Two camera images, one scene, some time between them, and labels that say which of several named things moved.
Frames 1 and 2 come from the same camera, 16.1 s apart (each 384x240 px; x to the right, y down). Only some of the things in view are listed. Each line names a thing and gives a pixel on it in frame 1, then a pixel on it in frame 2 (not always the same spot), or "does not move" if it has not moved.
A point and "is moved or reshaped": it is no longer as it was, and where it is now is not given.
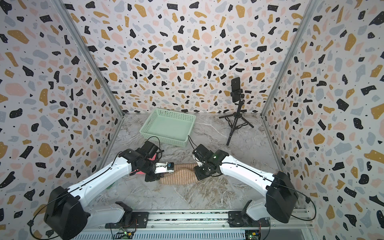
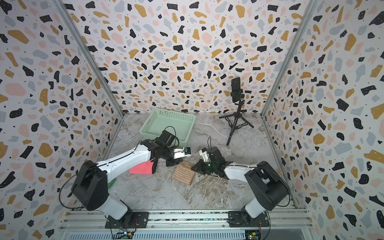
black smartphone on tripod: x=236 y=90 does not move
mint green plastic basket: x=170 y=125 does not move
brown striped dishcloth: x=183 y=174 is moved or reshaped
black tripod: x=236 y=120 does not move
